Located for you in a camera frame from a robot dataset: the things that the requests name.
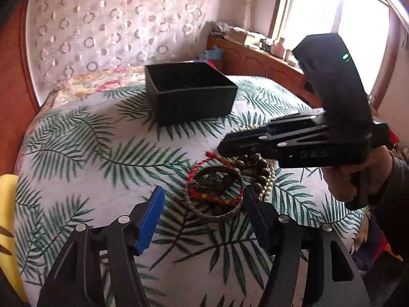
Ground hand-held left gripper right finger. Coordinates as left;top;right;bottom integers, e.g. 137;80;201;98
242;185;373;307

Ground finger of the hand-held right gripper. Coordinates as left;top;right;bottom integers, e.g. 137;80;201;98
265;109;327;135
217;125;324;167

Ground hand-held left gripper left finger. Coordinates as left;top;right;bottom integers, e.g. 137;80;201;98
37;185;166;307

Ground white pearl bracelet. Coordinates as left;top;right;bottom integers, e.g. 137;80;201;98
230;123;268;135

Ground dark wooden bead bracelet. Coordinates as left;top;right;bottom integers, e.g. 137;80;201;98
230;153;273;196

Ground bronze metal bangle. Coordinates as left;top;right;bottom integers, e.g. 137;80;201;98
185;166;244;222

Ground brown bead charm bracelet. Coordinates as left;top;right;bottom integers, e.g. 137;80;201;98
192;172;231;216

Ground red string bracelet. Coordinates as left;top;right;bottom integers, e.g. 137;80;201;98
187;150;243;207

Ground black storage box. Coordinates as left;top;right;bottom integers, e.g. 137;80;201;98
145;61;238;127

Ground person's right forearm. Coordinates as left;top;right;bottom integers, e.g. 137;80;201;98
367;157;409;263

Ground person's right hand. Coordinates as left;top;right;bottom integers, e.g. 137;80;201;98
323;150;394;212

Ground pink kettle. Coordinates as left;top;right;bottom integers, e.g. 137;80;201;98
271;38;287;55

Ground wooden framed window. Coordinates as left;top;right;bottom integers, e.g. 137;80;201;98
268;0;403;103

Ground wooden cabinet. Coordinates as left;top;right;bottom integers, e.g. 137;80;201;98
207;35;323;107

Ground leaf print bedsheet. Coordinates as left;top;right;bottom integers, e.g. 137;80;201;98
14;75;366;307

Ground blue plastic bag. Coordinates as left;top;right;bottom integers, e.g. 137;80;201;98
204;46;224;61

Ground cardboard box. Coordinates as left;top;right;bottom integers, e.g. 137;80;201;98
224;27;254;44

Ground beige window curtain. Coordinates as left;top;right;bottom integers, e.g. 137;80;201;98
238;0;288;36

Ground colourful printed cloth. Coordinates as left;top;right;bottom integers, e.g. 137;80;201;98
350;208;405;272

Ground pile of papers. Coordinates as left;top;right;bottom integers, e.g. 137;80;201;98
210;21;237;37

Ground yellow plush toy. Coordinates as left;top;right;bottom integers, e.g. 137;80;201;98
0;174;29;301

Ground floral blanket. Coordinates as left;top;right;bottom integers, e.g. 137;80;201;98
41;65;151;109

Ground sheer circle pattern curtain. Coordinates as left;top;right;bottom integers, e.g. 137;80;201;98
26;0;213;103

